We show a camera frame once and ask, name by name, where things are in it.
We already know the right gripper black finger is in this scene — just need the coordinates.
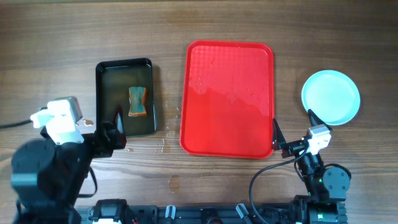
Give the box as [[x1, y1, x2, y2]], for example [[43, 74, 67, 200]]
[[307, 109, 332, 131], [272, 118, 286, 151]]

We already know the light blue plate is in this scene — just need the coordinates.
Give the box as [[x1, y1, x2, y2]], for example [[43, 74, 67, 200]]
[[301, 70, 361, 126]]

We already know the orange green sponge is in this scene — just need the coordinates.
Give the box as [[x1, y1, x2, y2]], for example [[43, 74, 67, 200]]
[[129, 86, 147, 116]]

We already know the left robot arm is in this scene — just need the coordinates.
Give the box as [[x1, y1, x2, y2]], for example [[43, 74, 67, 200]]
[[11, 107, 126, 223]]

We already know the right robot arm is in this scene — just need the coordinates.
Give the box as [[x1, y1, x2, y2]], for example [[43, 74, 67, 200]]
[[272, 110, 352, 203]]

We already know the black water tray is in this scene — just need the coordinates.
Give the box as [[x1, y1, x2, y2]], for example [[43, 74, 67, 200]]
[[96, 58, 157, 136]]

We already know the red plastic tray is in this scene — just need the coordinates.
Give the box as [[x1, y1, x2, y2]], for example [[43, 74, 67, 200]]
[[180, 40, 275, 159]]

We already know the right black cable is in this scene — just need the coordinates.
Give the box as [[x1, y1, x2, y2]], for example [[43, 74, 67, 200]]
[[248, 149, 308, 224]]

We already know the black cable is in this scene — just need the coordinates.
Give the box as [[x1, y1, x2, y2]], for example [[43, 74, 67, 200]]
[[248, 149, 308, 224], [0, 119, 34, 130]]

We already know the left black cable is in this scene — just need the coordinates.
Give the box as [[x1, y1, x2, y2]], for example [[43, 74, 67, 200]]
[[0, 119, 34, 130]]

